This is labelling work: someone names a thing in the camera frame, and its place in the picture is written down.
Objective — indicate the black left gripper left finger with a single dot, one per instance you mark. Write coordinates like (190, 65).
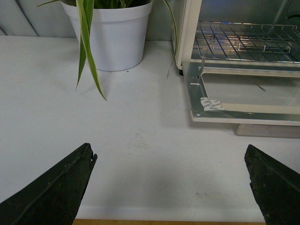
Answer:
(54, 197)

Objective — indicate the oven glass door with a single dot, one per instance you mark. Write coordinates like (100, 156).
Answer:
(274, 113)

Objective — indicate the cream toaster oven body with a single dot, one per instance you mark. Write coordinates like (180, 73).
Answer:
(188, 13)

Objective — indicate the green striped spider plant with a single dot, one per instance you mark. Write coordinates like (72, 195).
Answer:
(80, 13)

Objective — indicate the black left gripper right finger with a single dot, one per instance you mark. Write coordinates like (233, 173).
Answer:
(275, 186)

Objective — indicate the white printed sticker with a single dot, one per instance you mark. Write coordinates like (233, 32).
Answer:
(211, 104)

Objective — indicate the white plastic plant pot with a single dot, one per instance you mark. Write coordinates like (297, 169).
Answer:
(117, 36)

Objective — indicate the wire oven rack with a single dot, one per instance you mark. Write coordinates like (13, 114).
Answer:
(246, 42)

